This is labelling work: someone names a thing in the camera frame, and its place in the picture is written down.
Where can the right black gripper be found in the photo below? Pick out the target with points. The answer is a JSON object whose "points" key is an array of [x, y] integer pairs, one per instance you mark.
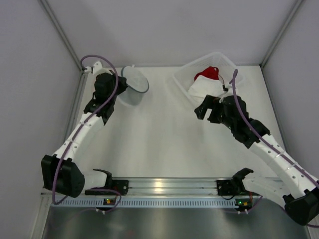
{"points": [[215, 109]]}

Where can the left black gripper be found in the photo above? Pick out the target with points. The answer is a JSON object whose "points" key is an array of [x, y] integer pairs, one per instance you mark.
{"points": [[122, 83]]}

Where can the blue trimmed mesh laundry bag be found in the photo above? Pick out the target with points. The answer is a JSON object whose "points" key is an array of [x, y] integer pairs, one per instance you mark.
{"points": [[137, 84]]}

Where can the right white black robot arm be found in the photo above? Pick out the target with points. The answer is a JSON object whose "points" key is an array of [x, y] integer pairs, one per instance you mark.
{"points": [[298, 191]]}

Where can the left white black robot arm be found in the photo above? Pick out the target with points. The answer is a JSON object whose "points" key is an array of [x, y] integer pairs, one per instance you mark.
{"points": [[60, 171]]}

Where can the white garment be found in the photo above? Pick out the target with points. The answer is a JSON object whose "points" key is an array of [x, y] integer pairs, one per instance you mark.
{"points": [[203, 86]]}

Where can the red garment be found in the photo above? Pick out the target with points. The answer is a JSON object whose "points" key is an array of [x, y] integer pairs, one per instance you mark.
{"points": [[211, 73]]}

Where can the white plastic basket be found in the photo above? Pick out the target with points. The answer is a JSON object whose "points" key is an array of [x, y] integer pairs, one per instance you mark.
{"points": [[184, 76]]}

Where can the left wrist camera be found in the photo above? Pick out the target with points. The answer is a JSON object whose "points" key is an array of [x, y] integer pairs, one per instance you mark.
{"points": [[96, 69]]}

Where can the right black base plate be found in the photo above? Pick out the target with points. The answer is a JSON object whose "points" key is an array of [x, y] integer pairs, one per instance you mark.
{"points": [[228, 187]]}

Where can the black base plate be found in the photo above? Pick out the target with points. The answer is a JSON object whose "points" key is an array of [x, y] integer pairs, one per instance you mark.
{"points": [[228, 187], [121, 186]]}

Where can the aluminium mounting rail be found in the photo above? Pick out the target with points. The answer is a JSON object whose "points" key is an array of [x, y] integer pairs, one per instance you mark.
{"points": [[183, 186]]}

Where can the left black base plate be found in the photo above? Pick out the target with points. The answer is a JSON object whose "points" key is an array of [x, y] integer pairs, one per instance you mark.
{"points": [[121, 186]]}

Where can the perforated white cable duct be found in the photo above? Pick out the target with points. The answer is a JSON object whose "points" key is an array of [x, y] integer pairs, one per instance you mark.
{"points": [[155, 203]]}

